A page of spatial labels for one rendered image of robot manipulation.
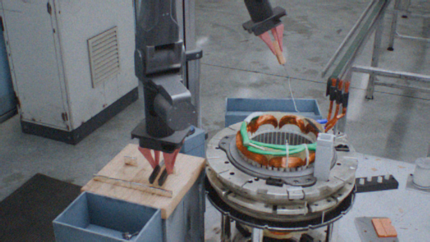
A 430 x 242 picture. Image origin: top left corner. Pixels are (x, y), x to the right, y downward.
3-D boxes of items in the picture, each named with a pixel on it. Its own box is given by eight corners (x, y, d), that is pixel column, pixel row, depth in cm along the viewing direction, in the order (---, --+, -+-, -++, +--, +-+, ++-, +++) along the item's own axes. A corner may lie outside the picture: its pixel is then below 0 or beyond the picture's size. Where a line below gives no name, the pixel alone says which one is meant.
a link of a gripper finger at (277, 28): (294, 50, 128) (279, 15, 125) (268, 63, 128) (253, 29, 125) (285, 44, 135) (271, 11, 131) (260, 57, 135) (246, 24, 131)
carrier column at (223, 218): (228, 246, 130) (230, 175, 120) (219, 244, 130) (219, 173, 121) (231, 240, 132) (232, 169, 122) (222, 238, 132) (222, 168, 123)
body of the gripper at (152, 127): (178, 152, 99) (177, 118, 95) (130, 141, 102) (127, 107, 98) (192, 134, 104) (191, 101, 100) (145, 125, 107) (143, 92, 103)
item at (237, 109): (308, 185, 157) (316, 98, 144) (313, 207, 147) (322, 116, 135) (224, 184, 158) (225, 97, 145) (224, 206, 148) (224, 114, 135)
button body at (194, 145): (205, 212, 146) (205, 130, 134) (187, 223, 141) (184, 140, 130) (188, 201, 150) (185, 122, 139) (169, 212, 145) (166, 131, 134)
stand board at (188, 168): (166, 219, 101) (166, 209, 100) (81, 198, 107) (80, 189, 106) (205, 167, 117) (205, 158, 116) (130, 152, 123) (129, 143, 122)
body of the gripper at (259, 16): (288, 16, 125) (278, -12, 122) (251, 36, 125) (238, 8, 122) (280, 12, 131) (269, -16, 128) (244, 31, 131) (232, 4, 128)
